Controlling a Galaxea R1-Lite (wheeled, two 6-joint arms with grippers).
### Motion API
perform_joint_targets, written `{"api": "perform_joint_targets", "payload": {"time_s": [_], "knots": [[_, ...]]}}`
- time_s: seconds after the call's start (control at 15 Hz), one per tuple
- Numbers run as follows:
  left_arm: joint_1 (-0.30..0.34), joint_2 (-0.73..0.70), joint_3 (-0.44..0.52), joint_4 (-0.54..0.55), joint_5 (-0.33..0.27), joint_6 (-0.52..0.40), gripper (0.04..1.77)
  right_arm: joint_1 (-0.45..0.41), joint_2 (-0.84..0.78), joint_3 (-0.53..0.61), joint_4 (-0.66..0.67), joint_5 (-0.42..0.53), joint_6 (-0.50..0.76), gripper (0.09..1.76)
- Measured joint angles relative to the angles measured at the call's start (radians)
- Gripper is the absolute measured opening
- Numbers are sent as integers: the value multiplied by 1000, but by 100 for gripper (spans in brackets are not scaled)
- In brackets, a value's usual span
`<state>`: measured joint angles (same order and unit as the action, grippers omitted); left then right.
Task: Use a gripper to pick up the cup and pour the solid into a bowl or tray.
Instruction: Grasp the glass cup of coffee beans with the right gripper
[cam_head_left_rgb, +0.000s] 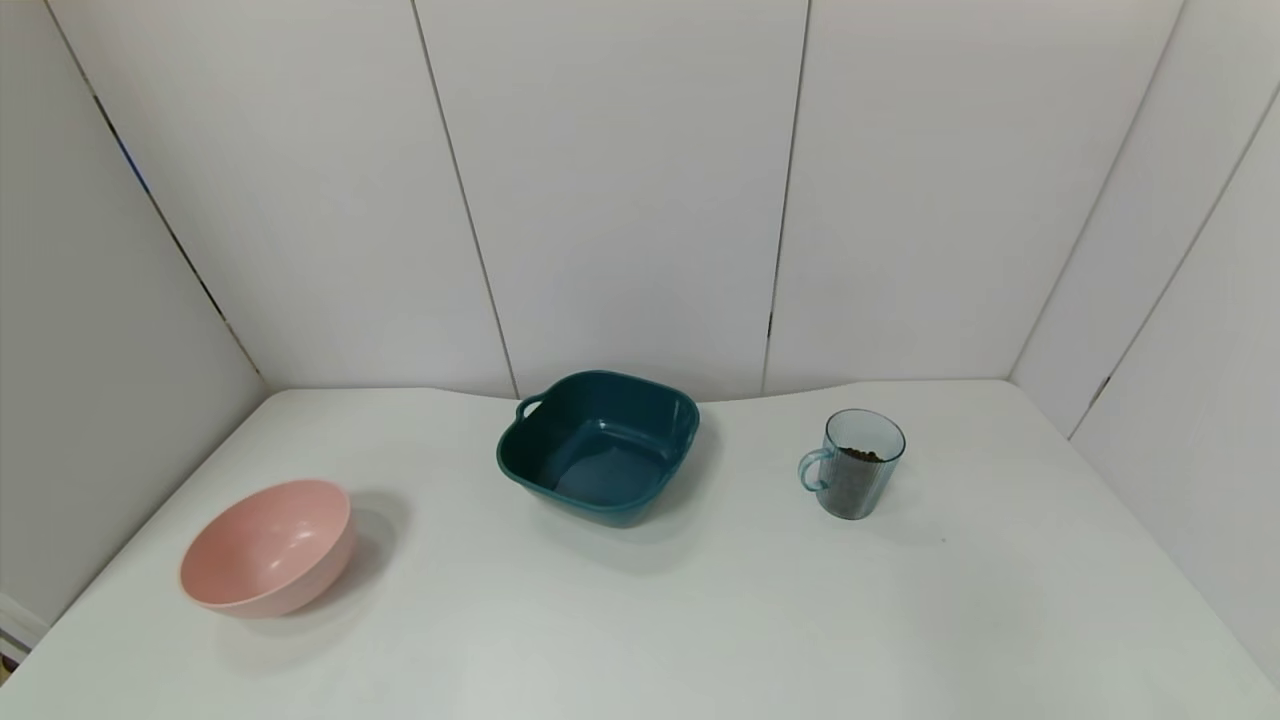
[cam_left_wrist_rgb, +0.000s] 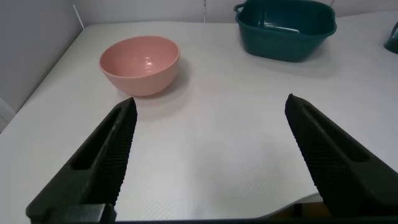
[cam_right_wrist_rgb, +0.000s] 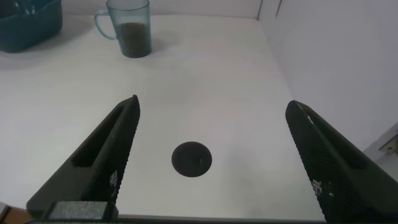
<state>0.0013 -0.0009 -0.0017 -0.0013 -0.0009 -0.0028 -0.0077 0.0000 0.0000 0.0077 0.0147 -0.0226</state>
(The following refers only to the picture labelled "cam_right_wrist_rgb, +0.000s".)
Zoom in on teal square plastic basin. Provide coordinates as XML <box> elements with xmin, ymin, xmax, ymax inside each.
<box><xmin>0</xmin><ymin>0</ymin><xmax>63</xmax><ymax>53</ymax></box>

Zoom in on translucent blue ribbed plastic cup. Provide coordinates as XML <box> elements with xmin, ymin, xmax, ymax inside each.
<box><xmin>94</xmin><ymin>0</ymin><xmax>152</xmax><ymax>59</ymax></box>

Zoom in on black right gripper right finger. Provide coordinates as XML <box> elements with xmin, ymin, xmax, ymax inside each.
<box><xmin>285</xmin><ymin>100</ymin><xmax>398</xmax><ymax>224</ymax></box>

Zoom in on dark brown granules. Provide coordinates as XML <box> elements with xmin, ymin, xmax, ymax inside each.
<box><xmin>118</xmin><ymin>21</ymin><xmax>152</xmax><ymax>58</ymax></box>

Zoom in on grey metal frame bracket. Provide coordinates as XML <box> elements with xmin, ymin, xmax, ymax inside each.
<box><xmin>363</xmin><ymin>123</ymin><xmax>398</xmax><ymax>181</ymax></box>

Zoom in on black round table hole cap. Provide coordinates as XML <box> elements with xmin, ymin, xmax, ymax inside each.
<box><xmin>171</xmin><ymin>141</ymin><xmax>213</xmax><ymax>178</ymax></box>

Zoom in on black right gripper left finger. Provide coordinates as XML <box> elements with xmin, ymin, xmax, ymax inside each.
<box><xmin>26</xmin><ymin>95</ymin><xmax>141</xmax><ymax>218</ymax></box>

